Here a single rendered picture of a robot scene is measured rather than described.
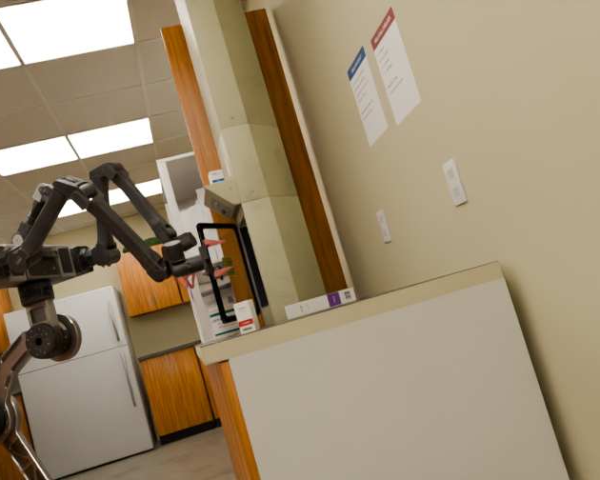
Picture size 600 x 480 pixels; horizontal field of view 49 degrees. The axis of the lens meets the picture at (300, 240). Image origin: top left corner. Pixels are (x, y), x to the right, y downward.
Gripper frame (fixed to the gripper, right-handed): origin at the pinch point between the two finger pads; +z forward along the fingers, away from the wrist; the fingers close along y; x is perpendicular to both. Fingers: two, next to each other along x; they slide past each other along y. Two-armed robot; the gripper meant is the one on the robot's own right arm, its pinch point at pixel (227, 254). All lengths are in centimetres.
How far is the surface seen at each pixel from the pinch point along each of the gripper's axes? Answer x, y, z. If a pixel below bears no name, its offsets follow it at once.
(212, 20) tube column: 7, 92, 23
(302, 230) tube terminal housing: 22.4, 3.7, 33.0
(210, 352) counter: -92, -33, -16
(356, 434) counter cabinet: -91, -59, 8
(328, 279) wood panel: 49, -16, 42
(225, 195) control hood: 9.9, 23.3, 6.7
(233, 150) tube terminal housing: 9.4, 39.1, 15.1
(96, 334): 495, 36, -123
